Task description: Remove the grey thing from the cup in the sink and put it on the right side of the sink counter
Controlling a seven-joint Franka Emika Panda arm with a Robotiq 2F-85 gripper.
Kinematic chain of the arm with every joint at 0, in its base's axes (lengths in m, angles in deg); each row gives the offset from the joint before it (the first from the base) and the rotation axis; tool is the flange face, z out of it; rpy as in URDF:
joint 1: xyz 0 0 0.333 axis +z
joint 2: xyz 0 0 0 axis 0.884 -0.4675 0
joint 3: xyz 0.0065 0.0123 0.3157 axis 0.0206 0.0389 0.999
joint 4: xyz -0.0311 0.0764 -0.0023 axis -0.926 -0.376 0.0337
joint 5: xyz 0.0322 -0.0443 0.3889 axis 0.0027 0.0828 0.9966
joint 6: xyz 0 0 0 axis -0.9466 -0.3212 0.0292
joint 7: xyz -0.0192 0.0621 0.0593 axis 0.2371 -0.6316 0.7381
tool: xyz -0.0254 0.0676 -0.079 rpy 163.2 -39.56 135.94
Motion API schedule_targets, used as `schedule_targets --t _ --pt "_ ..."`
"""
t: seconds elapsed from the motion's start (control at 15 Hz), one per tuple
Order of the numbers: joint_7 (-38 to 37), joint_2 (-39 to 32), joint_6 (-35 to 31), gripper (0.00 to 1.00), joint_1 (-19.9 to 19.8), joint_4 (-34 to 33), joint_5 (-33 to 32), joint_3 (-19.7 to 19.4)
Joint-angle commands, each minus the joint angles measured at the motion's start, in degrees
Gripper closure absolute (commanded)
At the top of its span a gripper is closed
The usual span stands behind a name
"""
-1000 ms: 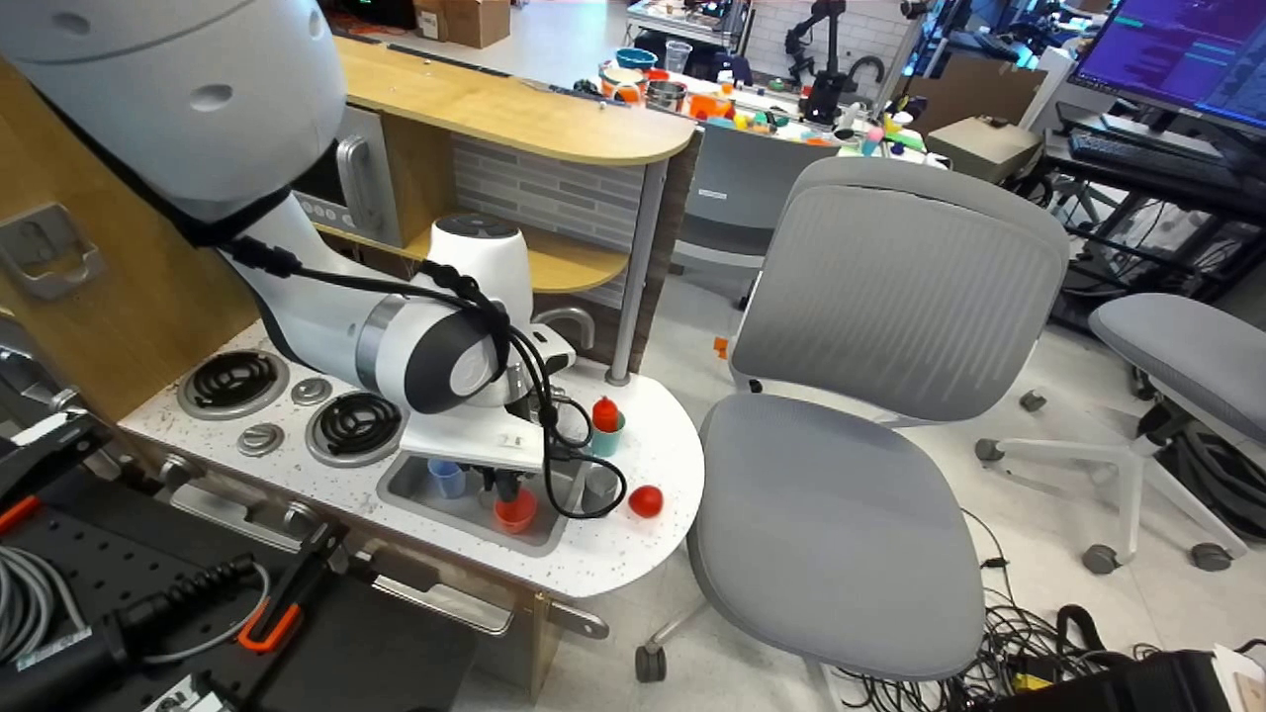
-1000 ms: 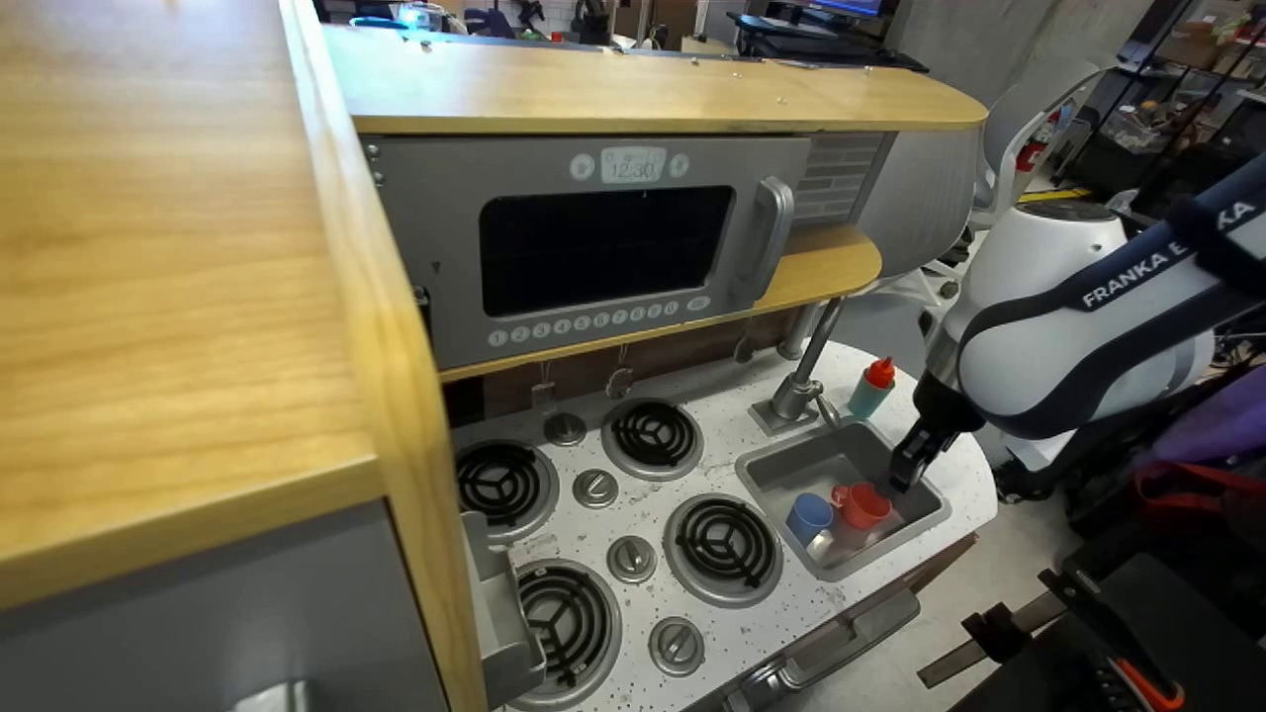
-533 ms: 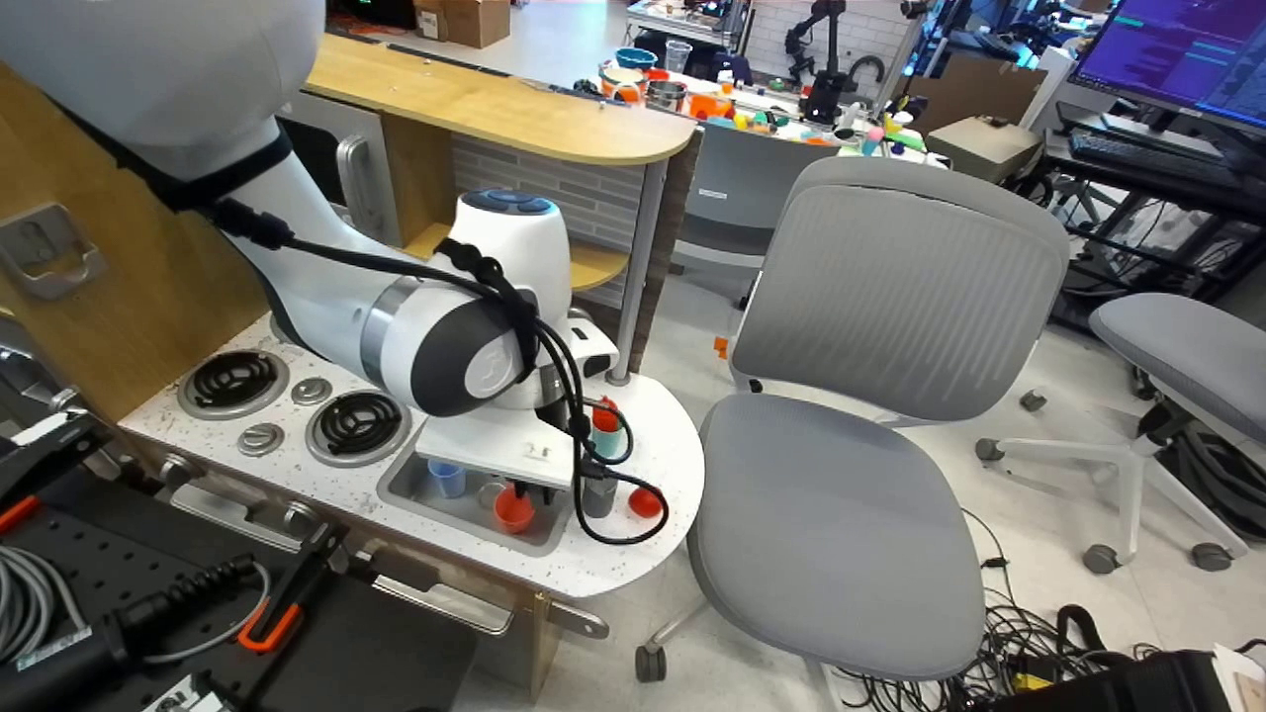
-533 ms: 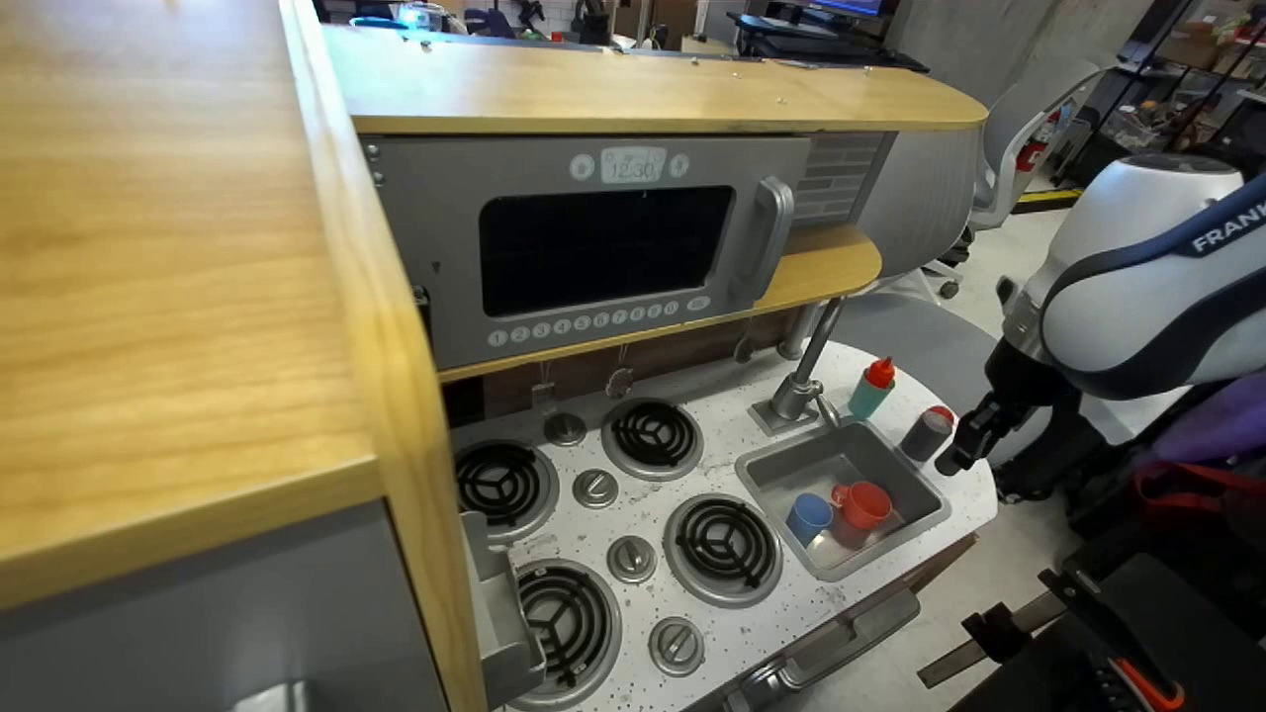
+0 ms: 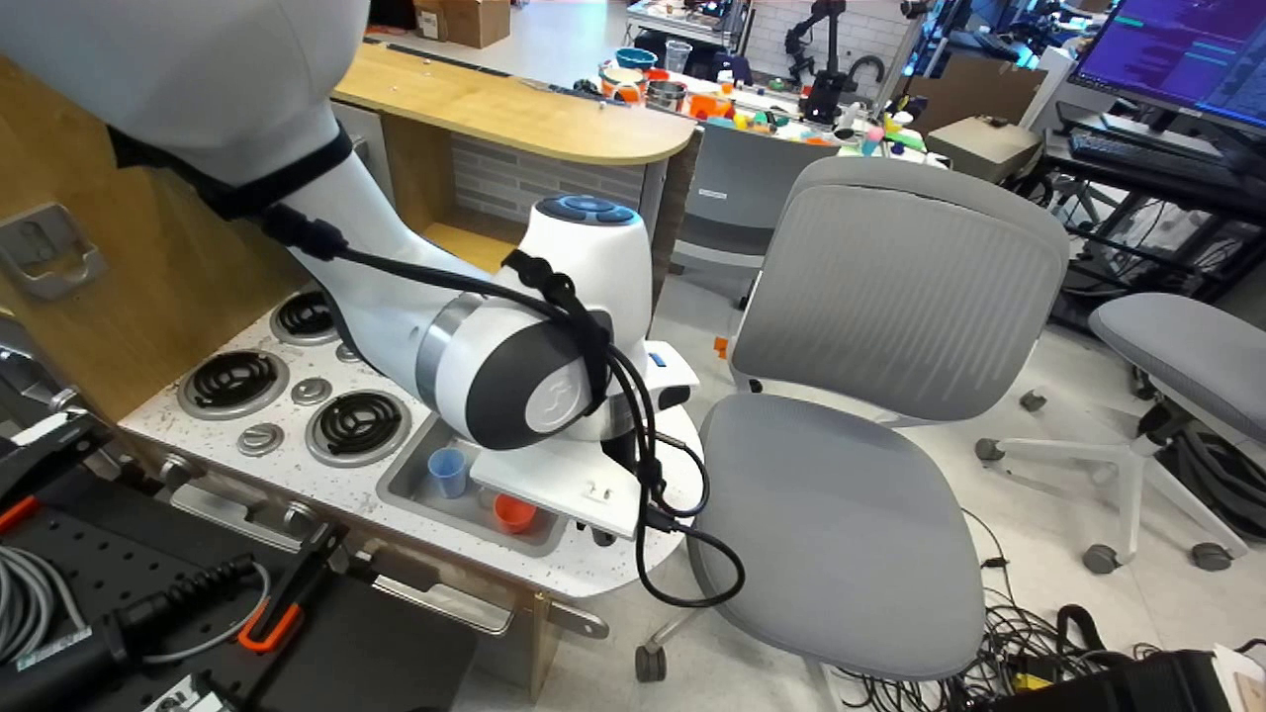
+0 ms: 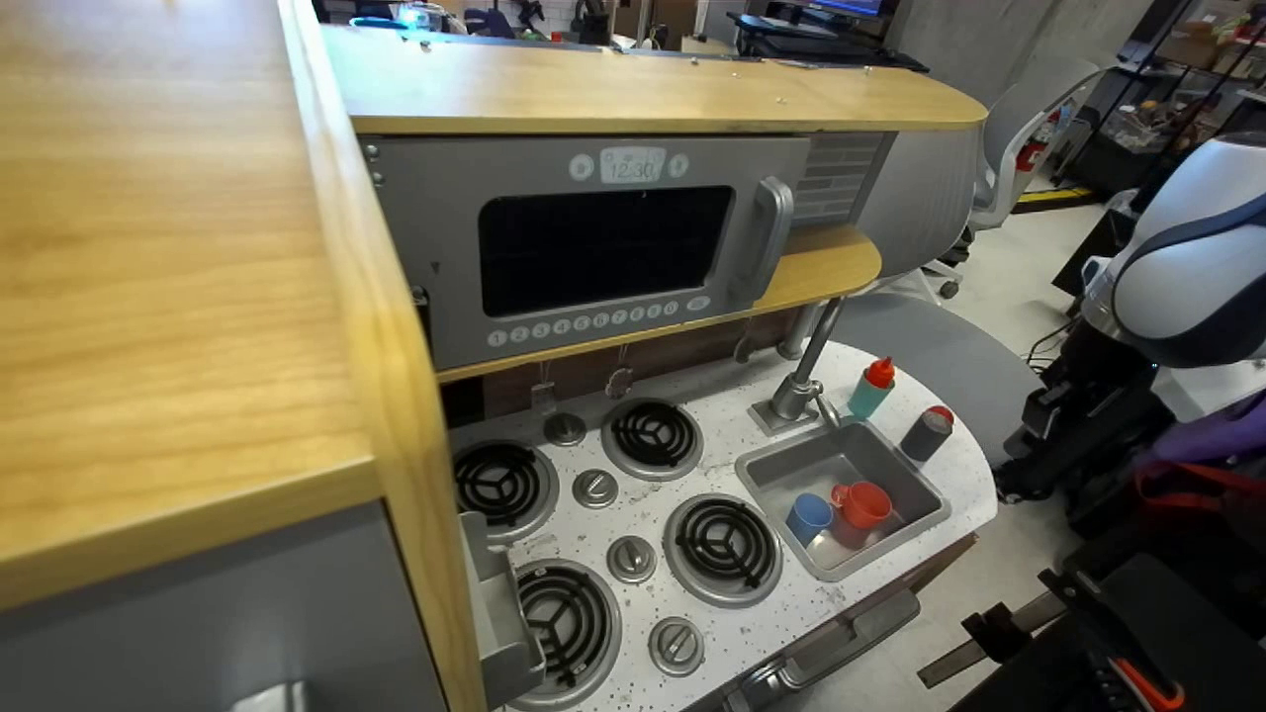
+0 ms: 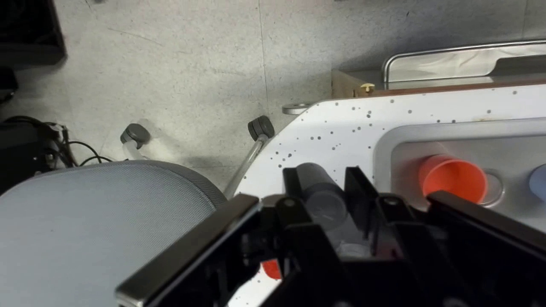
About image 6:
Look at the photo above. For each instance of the red toy cup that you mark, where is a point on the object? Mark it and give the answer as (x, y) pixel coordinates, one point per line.
(862, 513)

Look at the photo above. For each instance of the white speckled toy kitchen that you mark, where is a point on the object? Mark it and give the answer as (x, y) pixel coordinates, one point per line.
(200, 261)

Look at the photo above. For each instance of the grey metal bar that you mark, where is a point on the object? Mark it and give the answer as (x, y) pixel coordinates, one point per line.
(990, 645)

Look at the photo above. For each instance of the grey toy faucet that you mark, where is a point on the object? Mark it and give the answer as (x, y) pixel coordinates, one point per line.
(804, 377)

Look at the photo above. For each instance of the black coil stove burner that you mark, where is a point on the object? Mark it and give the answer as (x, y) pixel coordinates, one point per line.
(564, 617)
(501, 485)
(652, 435)
(720, 545)

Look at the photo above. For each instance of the teal bottle with red cap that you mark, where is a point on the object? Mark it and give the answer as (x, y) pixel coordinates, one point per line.
(871, 389)

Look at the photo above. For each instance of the blue toy cup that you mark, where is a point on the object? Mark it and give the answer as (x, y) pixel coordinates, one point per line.
(809, 514)

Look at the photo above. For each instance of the grey toy microwave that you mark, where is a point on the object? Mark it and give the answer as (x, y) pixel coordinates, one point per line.
(448, 200)

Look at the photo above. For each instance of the purple bag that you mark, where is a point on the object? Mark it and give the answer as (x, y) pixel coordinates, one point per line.
(1219, 435)

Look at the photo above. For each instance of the black perforated mounting table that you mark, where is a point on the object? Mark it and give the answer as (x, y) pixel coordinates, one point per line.
(1189, 636)

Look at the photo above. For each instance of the grey toy sink basin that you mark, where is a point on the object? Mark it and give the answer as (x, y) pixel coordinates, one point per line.
(883, 460)

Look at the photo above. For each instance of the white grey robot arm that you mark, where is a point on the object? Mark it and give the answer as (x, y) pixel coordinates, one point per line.
(1189, 249)

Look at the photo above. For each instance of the orange black bar clamp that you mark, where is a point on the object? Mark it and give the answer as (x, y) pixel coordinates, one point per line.
(1140, 686)

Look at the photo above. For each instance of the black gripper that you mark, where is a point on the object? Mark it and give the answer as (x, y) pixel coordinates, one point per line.
(1099, 377)

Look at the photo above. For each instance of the grey round stove knob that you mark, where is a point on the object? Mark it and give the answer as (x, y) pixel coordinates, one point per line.
(631, 558)
(677, 641)
(594, 487)
(564, 425)

